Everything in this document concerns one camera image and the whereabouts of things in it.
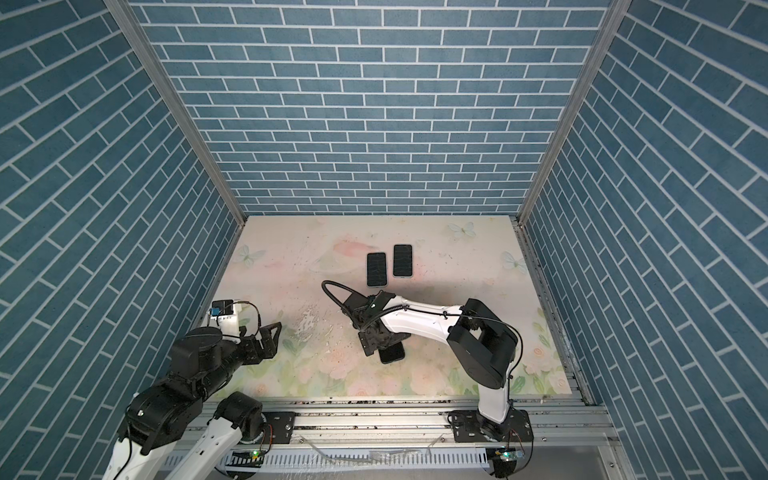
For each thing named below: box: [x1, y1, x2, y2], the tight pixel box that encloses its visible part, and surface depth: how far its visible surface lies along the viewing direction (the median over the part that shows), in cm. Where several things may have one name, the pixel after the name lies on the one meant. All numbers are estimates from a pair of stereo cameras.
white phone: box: [378, 341, 405, 364], surface depth 86 cm
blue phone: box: [393, 244, 413, 278], surface depth 110 cm
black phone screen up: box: [366, 252, 388, 287], surface depth 107 cm
